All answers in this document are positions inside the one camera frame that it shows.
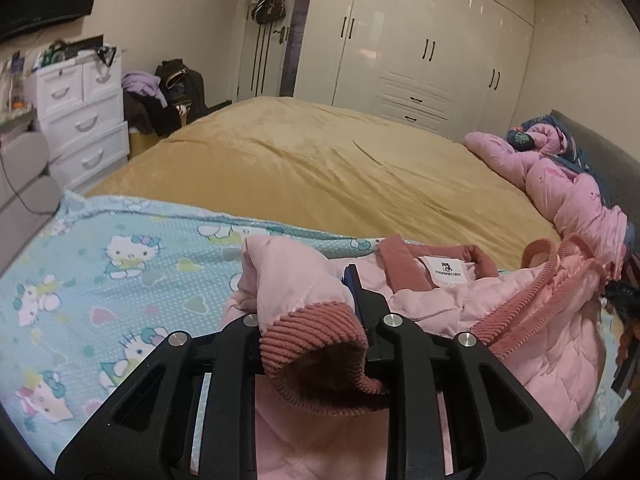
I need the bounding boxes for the pink floral duvet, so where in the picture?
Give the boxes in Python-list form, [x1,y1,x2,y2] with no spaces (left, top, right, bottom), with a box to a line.
[462,112,640,281]

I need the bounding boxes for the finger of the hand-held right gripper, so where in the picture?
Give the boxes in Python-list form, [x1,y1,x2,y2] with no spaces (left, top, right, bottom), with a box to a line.
[602,280,640,321]

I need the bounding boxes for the grey headboard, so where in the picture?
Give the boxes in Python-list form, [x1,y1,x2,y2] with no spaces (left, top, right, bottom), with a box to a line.
[550,110,640,221]

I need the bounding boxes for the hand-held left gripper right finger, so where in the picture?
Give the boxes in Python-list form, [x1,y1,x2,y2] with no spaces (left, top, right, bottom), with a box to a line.
[344,263,586,480]

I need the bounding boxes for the white wardrobe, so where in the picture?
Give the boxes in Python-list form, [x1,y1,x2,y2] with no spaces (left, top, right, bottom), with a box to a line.
[292,0,538,141]

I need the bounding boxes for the person's right hand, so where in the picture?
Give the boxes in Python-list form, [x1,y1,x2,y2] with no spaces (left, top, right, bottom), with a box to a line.
[617,317,640,367]

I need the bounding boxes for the white drawer unit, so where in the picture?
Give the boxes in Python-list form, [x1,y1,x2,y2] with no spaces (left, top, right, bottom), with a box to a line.
[22,47,131,196]

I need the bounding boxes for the bed with tan sheet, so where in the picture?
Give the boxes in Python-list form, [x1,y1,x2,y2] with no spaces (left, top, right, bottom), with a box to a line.
[82,96,566,271]

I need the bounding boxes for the pile of clothes on chair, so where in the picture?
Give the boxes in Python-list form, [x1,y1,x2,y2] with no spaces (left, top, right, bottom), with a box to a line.
[154,59,208,123]

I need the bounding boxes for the grey chair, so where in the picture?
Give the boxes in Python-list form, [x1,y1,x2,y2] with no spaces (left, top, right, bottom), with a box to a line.
[0,130,61,271]

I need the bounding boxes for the blue cartoon printed blanket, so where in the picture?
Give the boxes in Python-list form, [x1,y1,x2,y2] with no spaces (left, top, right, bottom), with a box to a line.
[0,190,631,471]

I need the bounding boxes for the dark clothes pile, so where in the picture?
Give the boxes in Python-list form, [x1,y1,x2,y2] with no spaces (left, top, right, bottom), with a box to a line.
[122,92,181,136]

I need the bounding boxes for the pink quilted jacket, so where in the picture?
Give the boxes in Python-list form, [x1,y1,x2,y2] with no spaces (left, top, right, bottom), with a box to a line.
[220,235,631,480]

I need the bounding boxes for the black cable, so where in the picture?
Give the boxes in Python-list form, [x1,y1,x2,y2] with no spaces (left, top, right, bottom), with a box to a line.
[0,150,56,216]

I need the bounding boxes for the white door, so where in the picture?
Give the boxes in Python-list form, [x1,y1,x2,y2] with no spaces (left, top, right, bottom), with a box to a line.
[235,0,306,103]

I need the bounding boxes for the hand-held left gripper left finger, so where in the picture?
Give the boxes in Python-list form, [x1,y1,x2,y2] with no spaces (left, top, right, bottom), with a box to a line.
[54,312,262,480]

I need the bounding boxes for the purple clothes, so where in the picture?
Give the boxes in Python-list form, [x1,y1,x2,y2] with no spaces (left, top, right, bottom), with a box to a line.
[121,71,168,108]

